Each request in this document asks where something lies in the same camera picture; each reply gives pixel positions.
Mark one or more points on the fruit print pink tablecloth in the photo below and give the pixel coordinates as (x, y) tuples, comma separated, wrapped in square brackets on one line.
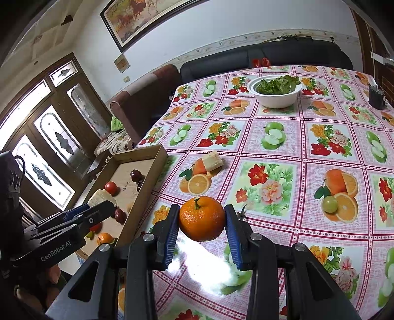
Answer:
[(282, 163)]

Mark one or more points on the green grape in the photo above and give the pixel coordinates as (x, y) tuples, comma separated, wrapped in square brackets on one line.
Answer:
[(330, 204)]

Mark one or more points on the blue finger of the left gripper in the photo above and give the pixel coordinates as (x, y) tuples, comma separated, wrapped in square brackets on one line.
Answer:
[(88, 217), (70, 214)]

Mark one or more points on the cardboard tray box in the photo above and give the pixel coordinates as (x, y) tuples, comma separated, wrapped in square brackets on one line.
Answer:
[(150, 162)]

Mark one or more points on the orange mandarin with leaf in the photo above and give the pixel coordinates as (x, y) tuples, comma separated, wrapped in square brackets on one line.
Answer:
[(105, 238)]

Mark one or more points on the small wall plaque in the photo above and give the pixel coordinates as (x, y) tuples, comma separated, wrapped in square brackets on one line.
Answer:
[(121, 63)]

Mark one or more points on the cream cake cube front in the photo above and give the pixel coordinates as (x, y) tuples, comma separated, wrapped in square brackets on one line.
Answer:
[(100, 196)]

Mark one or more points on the wooden glass door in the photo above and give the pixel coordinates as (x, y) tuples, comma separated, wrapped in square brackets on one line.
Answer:
[(55, 123)]

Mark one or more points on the white bowl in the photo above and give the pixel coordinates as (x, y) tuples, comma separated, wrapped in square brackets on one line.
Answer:
[(274, 101)]

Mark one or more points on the black leather sofa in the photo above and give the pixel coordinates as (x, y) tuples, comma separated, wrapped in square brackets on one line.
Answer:
[(296, 51)]

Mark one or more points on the small dried stem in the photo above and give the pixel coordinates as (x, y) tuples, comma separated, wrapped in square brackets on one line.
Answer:
[(242, 214)]

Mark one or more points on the red cherry tomato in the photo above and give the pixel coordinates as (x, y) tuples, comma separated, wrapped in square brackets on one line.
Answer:
[(111, 188)]

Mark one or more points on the red item on sofa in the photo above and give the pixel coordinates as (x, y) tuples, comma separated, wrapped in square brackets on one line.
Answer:
[(263, 62)]

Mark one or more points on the dark red plum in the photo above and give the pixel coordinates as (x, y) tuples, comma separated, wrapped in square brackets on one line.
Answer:
[(136, 176)]

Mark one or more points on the framed horse painting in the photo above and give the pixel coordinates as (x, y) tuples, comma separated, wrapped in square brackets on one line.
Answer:
[(128, 21)]

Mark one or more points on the left hand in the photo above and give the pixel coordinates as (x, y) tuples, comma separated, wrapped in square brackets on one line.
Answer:
[(41, 289)]

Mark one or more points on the green lettuce leaves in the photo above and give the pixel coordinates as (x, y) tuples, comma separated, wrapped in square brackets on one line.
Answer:
[(277, 86)]

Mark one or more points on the dark red jujube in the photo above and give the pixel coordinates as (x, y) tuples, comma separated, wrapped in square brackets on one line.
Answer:
[(139, 185), (120, 216)]

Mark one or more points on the floral patterned seat cover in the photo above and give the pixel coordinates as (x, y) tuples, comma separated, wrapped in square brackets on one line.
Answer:
[(115, 142)]

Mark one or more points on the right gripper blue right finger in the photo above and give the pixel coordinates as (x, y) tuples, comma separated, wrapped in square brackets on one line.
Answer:
[(238, 234)]

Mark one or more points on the wooden sideboard with clutter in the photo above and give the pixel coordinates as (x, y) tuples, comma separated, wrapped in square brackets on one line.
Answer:
[(370, 42)]

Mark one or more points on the red tomato with stem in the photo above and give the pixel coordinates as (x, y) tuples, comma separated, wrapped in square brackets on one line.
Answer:
[(96, 228)]

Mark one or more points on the green cushion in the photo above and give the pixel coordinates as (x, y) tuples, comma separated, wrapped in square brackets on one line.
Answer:
[(116, 125)]

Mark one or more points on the black cup on table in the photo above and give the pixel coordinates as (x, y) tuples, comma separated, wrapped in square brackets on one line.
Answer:
[(376, 98)]

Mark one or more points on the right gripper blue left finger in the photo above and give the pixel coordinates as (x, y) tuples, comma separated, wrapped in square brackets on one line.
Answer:
[(166, 234)]

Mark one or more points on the brown armchair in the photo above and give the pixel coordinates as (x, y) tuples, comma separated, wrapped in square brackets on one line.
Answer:
[(142, 103)]

